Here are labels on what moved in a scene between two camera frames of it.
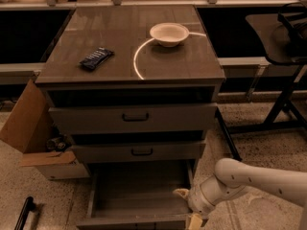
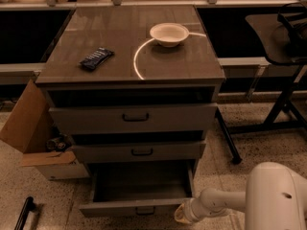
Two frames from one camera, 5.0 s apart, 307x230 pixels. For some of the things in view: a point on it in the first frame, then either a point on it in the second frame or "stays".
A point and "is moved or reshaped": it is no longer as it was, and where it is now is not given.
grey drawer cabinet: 132,84 stays
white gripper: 196,200 to 191,207
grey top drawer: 180,118 stays
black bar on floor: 28,206 stays
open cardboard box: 28,128 stays
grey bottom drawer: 138,196 is moved or reshaped
